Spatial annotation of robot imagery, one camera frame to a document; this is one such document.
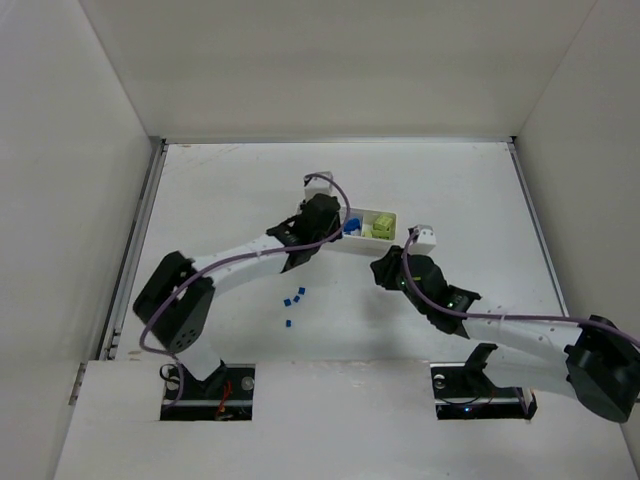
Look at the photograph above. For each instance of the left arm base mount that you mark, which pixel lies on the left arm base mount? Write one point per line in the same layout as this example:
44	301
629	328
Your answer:
226	396

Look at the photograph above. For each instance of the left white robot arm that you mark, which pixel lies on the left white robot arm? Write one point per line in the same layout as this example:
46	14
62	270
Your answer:
174	303

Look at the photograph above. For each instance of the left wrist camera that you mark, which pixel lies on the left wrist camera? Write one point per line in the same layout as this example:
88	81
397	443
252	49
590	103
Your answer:
318	183

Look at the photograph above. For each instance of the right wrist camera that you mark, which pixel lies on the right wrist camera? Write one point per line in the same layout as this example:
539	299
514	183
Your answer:
422	240

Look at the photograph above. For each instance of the white three-compartment tray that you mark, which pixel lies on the white three-compartment tray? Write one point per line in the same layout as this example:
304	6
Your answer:
360	244

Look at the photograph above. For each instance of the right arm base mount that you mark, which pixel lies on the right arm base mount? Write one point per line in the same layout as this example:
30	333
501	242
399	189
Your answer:
462	391

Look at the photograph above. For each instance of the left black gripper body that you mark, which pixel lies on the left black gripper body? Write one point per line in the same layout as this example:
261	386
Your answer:
329	226

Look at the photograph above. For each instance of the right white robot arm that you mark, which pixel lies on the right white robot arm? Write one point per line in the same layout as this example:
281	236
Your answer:
589	360

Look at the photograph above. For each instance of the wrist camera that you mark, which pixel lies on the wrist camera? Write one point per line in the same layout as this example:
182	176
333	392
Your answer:
318	183
422	240

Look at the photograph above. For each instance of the blue lego pile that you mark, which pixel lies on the blue lego pile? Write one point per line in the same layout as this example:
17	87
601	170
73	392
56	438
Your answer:
353	226

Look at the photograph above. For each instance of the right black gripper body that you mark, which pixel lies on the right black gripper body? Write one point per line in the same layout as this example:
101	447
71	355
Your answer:
386	267

